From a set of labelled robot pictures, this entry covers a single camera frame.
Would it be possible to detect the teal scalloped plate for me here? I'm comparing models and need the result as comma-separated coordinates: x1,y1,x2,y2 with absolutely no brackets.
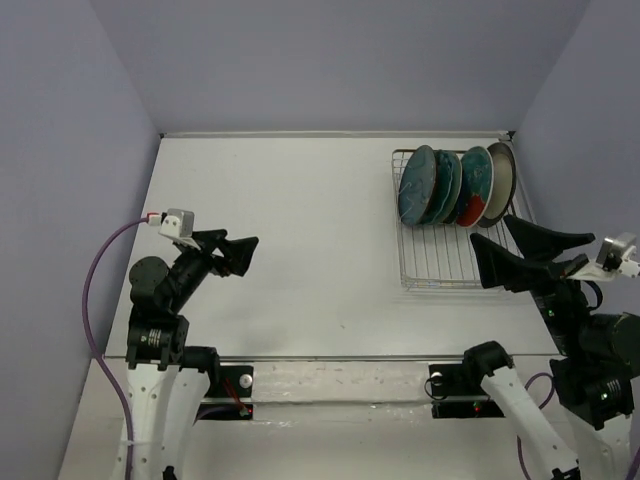
422,150,462,225

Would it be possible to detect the red and teal plate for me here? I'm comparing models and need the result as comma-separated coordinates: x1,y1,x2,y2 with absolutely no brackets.
456,146,495,228

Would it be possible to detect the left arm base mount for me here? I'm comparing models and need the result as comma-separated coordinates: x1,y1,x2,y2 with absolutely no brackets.
195,364,254,422

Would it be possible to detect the light green flower plate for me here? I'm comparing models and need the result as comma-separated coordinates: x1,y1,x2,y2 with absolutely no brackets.
443,171,466,225

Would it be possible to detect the grey cream plate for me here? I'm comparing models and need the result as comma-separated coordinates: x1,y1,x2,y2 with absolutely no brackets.
478,142,517,228

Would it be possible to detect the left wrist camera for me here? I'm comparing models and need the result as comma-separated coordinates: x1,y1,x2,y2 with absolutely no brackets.
146,208,199,249

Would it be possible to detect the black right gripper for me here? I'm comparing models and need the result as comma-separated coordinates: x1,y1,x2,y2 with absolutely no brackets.
471,208,594,350

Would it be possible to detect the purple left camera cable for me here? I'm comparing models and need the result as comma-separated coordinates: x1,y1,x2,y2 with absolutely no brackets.
81,215,164,480

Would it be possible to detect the purple camera cable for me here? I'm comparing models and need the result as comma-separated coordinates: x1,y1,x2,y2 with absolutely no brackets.
514,372,554,480
81,215,164,480

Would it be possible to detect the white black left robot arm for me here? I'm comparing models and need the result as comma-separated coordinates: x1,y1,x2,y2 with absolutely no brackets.
111,230,259,479

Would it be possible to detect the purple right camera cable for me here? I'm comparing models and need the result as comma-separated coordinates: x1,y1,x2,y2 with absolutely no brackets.
514,372,554,480

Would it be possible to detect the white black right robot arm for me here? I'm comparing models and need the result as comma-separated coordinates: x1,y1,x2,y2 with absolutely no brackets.
424,215,639,479

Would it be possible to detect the dark teal blossom plate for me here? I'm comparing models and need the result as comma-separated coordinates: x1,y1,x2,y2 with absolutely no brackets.
397,145,437,227

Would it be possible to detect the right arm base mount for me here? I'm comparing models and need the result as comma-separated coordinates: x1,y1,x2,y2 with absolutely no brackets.
424,363,504,420

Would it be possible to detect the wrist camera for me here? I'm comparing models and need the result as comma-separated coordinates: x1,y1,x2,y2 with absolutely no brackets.
146,208,199,249
569,232,639,282

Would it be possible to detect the metal wire dish rack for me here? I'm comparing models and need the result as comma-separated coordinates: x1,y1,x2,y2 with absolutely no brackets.
392,148,521,290

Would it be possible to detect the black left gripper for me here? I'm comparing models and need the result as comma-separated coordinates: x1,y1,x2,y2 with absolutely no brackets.
168,227,259,309

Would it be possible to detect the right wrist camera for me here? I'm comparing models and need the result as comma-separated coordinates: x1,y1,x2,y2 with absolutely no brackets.
569,232,639,282

